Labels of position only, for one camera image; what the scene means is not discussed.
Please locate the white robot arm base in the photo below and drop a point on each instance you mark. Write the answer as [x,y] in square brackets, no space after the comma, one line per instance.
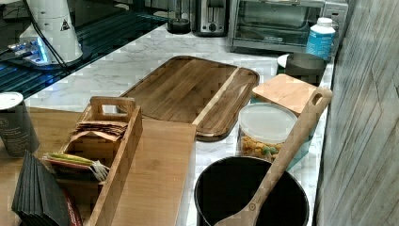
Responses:
[51,38]

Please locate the large dark wooden cutting board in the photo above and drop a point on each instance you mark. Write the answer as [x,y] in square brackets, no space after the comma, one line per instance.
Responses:
[195,90]

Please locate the clear jar with white lid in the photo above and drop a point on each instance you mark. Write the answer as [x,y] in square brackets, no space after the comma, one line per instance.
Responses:
[263,129]

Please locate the black utensil holder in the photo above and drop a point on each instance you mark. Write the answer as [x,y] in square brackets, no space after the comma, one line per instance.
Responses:
[226,186]

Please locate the teal canister with bamboo lid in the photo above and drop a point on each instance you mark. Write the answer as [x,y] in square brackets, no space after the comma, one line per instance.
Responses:
[285,91]

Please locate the brown paper packets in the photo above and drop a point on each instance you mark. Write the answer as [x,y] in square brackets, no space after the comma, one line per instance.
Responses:
[110,130]

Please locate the black and silver toaster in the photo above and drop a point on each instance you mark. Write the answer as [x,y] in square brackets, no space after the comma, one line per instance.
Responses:
[210,18]

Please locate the white small bowl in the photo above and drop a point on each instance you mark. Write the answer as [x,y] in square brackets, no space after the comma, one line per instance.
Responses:
[282,60]

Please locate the black coffee grinder jar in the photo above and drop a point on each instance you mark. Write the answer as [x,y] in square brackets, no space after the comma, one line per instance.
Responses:
[178,16]

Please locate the stainless toaster oven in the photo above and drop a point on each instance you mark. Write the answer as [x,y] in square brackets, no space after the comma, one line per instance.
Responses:
[282,25]

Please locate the dark grey tumbler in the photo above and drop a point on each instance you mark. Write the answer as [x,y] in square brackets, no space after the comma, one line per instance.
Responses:
[306,67]

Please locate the colourful tea bag packets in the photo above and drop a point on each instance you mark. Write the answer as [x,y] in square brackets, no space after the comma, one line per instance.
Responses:
[74,164]

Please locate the wooden spoon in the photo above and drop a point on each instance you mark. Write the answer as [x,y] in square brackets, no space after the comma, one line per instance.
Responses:
[309,116]

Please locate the stack of black napkins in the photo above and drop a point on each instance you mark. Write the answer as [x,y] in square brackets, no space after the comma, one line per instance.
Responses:
[38,199]

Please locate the wooden caddy with handle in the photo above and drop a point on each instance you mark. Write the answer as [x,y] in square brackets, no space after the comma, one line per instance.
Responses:
[97,202]

